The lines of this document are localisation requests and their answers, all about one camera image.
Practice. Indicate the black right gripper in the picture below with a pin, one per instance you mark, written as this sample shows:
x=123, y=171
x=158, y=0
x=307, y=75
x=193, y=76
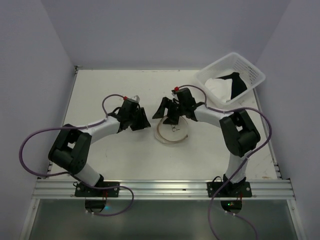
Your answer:
x=171, y=110

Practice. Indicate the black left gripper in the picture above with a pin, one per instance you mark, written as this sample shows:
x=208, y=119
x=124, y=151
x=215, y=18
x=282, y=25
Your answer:
x=136, y=118

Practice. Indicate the black bra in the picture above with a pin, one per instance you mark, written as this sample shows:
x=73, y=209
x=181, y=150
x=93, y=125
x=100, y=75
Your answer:
x=238, y=86

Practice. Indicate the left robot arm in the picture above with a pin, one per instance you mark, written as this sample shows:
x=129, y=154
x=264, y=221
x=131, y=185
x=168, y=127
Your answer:
x=71, y=148

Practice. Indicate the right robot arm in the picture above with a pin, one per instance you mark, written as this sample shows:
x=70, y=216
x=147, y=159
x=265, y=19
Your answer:
x=239, y=132

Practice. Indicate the white plastic mesh basket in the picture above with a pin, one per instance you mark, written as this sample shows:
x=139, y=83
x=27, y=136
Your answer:
x=232, y=62

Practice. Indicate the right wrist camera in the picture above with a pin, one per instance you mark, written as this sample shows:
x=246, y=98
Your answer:
x=174, y=91

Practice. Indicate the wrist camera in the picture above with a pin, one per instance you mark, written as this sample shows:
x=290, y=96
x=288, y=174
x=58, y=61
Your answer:
x=174, y=91
x=135, y=98

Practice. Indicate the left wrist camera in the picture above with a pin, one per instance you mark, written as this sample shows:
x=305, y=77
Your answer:
x=135, y=98

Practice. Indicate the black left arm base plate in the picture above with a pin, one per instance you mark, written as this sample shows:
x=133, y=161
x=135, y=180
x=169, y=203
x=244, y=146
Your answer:
x=106, y=189

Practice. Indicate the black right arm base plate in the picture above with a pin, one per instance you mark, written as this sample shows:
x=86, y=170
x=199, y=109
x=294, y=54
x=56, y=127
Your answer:
x=231, y=190

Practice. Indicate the aluminium mounting rail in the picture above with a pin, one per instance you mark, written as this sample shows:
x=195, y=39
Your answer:
x=164, y=190

